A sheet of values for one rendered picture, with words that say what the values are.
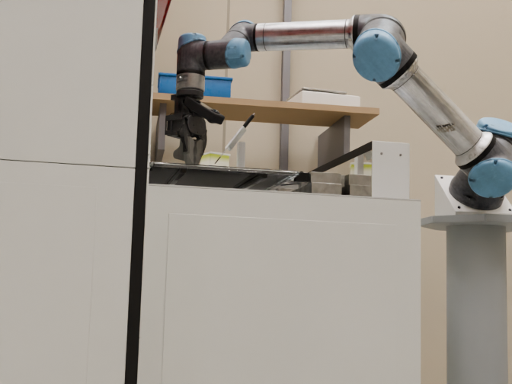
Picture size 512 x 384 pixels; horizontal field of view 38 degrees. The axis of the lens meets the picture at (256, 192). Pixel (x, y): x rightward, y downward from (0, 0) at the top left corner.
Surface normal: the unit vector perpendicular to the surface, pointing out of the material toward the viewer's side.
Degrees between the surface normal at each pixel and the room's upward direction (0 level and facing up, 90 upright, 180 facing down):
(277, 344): 90
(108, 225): 90
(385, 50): 121
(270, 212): 90
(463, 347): 90
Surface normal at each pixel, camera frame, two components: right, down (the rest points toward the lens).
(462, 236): -0.63, -0.12
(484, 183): -0.17, 0.58
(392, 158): 0.22, -0.12
